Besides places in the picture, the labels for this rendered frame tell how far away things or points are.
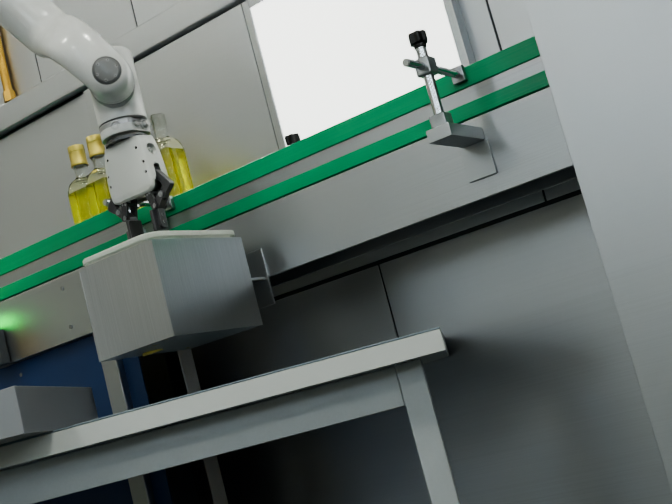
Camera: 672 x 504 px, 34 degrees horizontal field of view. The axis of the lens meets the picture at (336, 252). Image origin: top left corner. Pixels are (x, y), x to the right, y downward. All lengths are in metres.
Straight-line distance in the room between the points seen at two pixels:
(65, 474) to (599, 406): 0.86
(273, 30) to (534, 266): 0.70
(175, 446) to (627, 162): 0.78
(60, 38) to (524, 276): 0.87
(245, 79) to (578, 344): 0.83
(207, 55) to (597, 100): 1.03
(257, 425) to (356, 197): 0.42
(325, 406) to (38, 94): 1.25
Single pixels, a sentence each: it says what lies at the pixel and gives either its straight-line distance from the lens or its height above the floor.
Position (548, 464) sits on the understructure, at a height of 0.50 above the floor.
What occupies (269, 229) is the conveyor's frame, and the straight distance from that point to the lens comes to 1.91.
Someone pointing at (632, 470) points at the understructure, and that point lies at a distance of 1.87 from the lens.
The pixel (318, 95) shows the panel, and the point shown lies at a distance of 2.08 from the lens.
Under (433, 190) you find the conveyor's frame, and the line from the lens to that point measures 1.73.
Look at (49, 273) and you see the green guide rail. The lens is 2.18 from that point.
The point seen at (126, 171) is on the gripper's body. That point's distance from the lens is 1.87.
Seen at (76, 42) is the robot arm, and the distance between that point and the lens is 1.86.
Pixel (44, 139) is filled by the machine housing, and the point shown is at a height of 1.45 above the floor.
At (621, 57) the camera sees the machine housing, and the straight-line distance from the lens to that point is 1.45.
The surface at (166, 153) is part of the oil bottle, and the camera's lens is 2.11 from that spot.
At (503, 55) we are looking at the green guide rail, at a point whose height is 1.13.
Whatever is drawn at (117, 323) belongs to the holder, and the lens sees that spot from 1.77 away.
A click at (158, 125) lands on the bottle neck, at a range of 2.15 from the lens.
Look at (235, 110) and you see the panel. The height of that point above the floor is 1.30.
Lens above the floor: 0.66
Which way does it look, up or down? 8 degrees up
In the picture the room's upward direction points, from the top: 15 degrees counter-clockwise
